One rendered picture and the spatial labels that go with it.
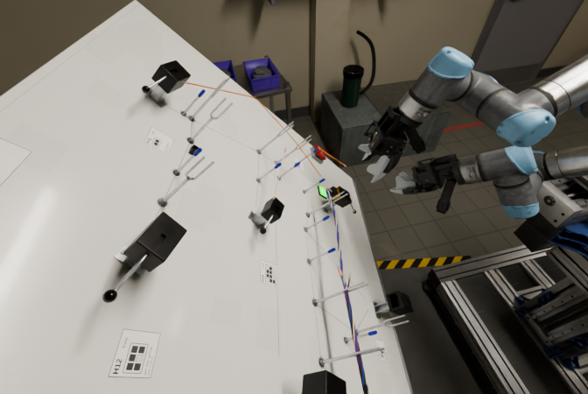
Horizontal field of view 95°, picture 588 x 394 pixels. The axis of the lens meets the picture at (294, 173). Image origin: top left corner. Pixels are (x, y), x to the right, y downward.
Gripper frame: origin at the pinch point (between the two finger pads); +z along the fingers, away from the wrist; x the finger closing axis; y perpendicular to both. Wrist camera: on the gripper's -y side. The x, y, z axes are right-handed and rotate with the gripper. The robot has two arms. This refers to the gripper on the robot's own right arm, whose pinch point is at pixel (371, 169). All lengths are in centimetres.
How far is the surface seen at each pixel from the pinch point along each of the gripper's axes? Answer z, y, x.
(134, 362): 0, 51, 44
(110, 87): -7, 65, 1
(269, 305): 9.2, 29.9, 34.7
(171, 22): 64, 87, -202
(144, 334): 0, 50, 41
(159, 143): -3, 55, 8
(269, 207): 0.6, 31.7, 18.0
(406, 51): 23, -141, -228
